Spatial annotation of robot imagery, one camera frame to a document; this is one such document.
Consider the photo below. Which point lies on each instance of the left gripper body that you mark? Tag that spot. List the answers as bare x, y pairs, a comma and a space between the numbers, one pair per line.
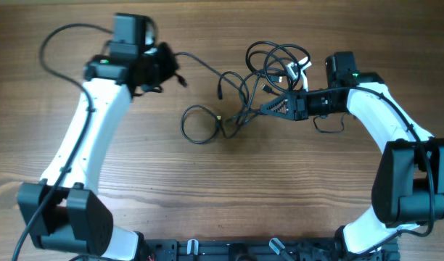
162, 64

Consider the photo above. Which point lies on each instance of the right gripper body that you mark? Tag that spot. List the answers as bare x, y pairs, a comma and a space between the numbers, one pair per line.
319, 103

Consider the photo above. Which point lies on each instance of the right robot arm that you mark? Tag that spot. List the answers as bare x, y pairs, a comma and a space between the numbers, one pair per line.
408, 192

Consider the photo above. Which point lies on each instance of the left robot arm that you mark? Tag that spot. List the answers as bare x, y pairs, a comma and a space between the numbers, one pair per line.
62, 211

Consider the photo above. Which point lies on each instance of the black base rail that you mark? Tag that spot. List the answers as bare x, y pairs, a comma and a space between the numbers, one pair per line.
314, 249

